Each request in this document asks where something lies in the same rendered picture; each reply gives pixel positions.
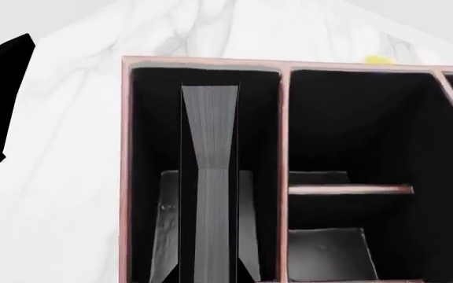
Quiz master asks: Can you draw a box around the pink caddy with black compartments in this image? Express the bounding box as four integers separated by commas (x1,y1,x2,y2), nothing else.
118,54,453,283

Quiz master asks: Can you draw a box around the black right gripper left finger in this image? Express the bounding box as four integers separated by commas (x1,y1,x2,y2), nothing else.
159,263,182,283

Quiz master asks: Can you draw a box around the black book with white pages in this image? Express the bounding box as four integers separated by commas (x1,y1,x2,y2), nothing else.
179,79,242,283

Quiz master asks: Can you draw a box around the small yellow object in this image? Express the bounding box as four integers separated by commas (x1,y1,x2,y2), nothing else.
363,54,395,66

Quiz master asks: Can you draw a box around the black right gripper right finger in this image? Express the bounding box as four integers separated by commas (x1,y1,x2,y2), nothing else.
237,255,262,283

